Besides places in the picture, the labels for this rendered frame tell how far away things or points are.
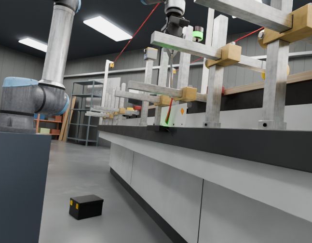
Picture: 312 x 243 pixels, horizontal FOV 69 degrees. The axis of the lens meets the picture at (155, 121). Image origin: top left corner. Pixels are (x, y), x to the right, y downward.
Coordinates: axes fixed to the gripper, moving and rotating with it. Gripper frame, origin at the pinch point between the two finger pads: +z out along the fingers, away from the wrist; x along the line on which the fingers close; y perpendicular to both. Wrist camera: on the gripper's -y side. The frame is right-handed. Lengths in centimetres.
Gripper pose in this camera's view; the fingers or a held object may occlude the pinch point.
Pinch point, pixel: (171, 55)
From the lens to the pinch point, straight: 103.0
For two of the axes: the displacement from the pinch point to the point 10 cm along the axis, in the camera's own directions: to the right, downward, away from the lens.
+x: -9.2, -1.1, -3.6
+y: -3.7, 0.1, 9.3
